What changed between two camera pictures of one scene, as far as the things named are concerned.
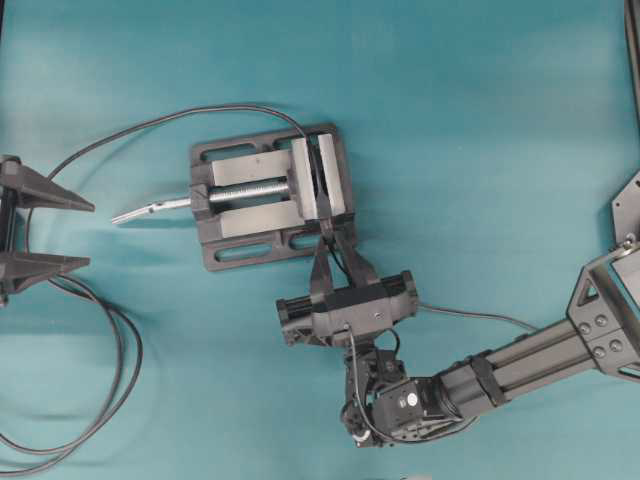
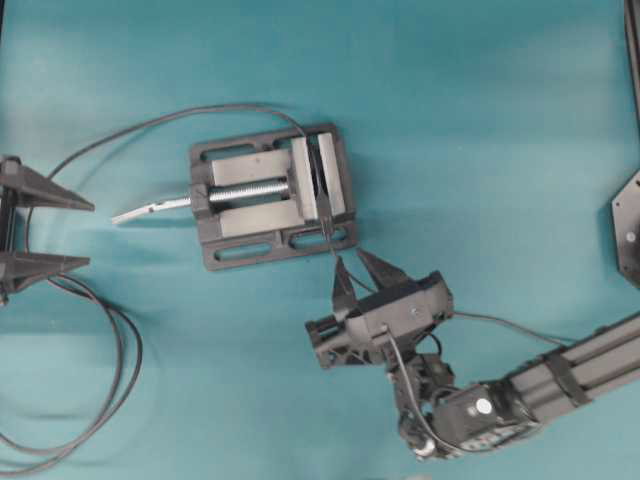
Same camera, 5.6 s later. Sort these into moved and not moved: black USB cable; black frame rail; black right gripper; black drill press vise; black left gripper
Moved: black right gripper; black USB cable
Not moved: black drill press vise; black left gripper; black frame rail
